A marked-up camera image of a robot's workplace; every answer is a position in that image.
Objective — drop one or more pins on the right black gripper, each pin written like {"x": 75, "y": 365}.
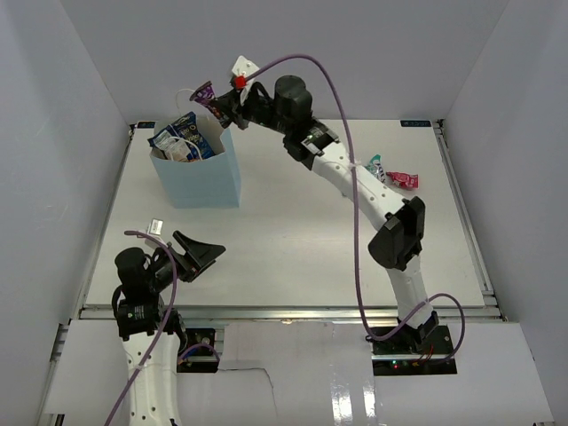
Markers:
{"x": 231, "y": 102}

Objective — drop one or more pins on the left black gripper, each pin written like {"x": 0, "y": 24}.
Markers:
{"x": 202, "y": 253}

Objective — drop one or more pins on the purple candy packet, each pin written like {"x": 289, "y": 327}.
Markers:
{"x": 204, "y": 94}

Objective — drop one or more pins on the blue snack bag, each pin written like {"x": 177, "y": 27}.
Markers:
{"x": 181, "y": 141}

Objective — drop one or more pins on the teal candy bag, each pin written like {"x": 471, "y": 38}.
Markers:
{"x": 374, "y": 166}

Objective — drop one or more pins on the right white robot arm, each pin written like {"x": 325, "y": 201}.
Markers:
{"x": 398, "y": 221}

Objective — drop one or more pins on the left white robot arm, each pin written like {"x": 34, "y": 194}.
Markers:
{"x": 151, "y": 329}

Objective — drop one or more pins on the light blue paper bag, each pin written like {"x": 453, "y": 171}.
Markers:
{"x": 211, "y": 183}

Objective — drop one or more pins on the small red candy packet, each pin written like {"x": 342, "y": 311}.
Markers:
{"x": 403, "y": 180}

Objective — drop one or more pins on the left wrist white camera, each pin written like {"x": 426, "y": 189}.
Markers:
{"x": 155, "y": 227}

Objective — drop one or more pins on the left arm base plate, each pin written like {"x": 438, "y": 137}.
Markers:
{"x": 199, "y": 360}

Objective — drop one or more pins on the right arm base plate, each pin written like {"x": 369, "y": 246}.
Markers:
{"x": 396, "y": 358}

